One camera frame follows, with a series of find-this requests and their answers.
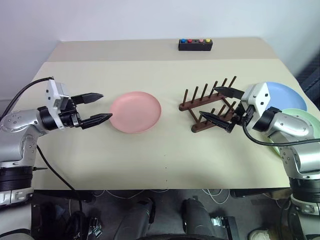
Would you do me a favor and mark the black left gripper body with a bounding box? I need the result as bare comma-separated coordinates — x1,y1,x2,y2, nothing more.
59,98,84,129

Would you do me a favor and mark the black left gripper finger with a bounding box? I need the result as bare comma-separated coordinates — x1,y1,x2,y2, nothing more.
71,92,104,105
80,113,113,130

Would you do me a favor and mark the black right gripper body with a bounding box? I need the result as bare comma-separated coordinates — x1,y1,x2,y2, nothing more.
231,101,257,126

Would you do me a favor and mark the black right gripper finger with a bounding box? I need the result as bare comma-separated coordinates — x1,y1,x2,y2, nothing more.
213,86,245,100
199,111,237,133

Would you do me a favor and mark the brown wooden dish rack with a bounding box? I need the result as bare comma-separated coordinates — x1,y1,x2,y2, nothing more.
178,75,241,133

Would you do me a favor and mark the pink plate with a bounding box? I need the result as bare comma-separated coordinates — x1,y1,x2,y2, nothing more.
109,91,162,134

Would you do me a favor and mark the green plate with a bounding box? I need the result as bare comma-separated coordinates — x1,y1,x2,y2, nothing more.
271,107,320,157

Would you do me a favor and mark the blue plate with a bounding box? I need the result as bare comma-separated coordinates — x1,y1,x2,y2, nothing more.
264,81,308,112

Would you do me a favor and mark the black button box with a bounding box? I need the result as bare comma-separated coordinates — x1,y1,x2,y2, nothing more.
177,38,213,52

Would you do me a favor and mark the dark ribbed object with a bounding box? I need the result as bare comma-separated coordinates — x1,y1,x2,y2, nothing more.
294,54,320,88

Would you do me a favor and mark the dark grey rounded shape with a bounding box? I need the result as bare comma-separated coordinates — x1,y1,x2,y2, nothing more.
181,197,213,240
109,197,157,240

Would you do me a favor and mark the white round object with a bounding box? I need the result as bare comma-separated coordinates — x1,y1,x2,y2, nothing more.
248,228,272,240

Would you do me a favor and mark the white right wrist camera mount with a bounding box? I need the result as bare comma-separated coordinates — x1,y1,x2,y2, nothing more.
241,81,272,114

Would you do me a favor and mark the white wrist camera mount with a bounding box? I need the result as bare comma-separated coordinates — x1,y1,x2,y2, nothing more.
241,81,272,114
44,79,72,130

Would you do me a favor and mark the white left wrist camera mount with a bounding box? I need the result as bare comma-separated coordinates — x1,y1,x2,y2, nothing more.
44,79,72,130

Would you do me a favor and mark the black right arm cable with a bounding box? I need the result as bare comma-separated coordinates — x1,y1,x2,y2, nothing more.
241,117,320,146

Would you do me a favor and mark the white cable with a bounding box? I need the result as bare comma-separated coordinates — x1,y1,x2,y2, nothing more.
202,188,231,205

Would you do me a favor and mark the black table frame bar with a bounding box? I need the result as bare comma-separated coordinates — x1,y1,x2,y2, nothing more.
33,189,96,203
229,189,293,200

